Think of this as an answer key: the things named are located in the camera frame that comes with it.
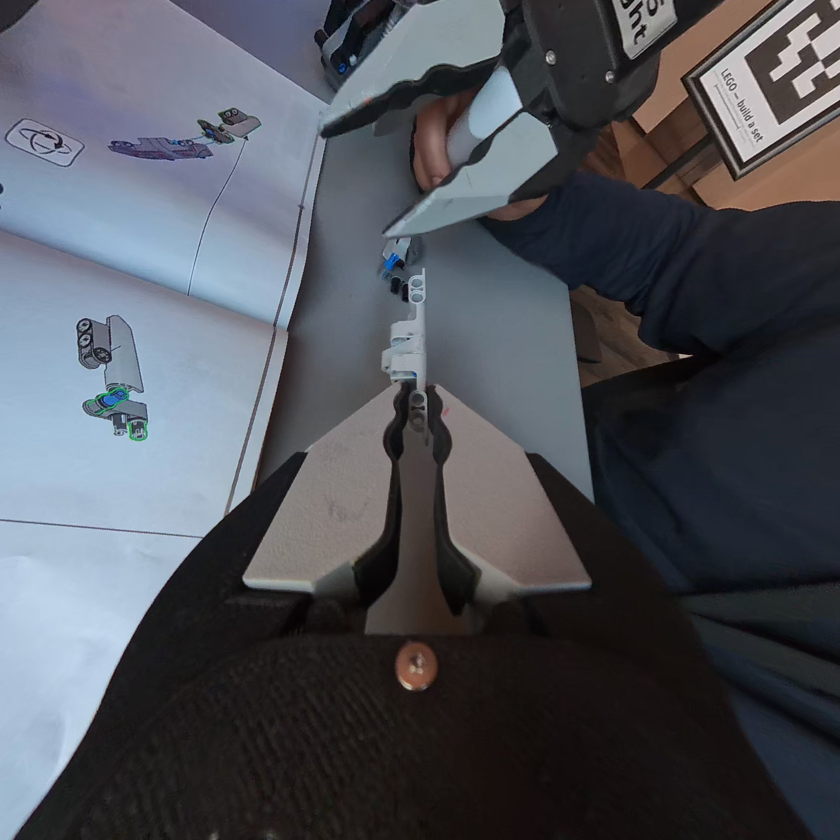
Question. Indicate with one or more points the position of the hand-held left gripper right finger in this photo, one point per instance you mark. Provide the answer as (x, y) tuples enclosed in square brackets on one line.
[(505, 505)]

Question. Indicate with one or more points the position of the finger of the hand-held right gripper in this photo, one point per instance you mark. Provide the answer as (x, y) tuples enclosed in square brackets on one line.
[(426, 52), (485, 184)]

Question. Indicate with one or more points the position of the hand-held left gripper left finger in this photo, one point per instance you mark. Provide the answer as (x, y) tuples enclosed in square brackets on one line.
[(328, 499)]

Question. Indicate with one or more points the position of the grey and blue toy brick piece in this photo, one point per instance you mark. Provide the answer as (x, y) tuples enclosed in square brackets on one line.
[(397, 253)]

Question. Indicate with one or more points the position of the grey toy brick assembly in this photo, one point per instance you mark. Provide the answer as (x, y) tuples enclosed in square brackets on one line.
[(410, 341)]

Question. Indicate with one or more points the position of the person's right forearm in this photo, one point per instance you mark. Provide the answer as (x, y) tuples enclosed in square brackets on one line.
[(656, 262)]

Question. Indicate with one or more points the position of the person's right hand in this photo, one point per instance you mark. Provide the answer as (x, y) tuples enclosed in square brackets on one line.
[(433, 144)]

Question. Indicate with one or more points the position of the small black toy brick connector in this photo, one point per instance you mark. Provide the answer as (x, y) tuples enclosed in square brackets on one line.
[(396, 287)]

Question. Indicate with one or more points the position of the framed marker sign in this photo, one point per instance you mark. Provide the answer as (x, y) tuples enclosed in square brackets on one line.
[(787, 65)]

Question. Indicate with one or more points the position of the person's torso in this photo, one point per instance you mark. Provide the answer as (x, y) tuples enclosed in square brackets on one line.
[(722, 492)]

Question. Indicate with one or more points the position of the open instruction booklet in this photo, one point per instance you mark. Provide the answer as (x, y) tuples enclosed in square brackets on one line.
[(131, 262)]

